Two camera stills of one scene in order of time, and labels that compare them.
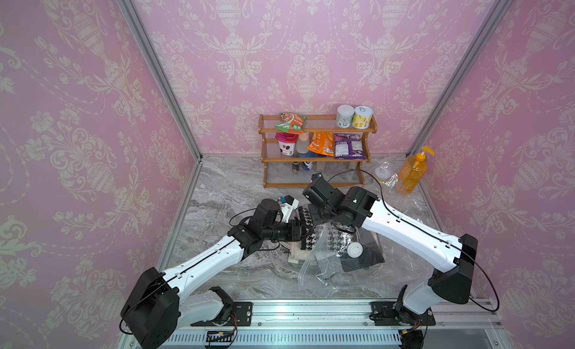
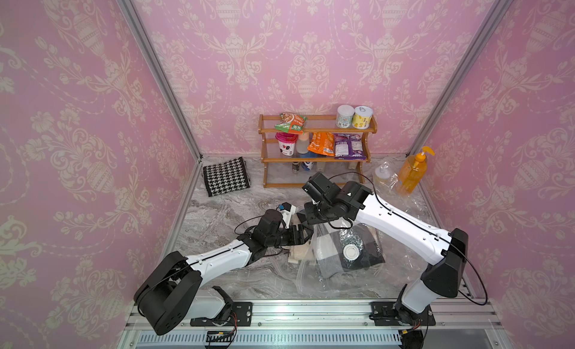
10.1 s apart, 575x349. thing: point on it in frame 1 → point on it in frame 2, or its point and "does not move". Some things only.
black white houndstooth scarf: (324, 237) → (226, 177)
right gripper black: (314, 213) does not move
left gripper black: (297, 230) does not move
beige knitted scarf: (296, 254) does not move
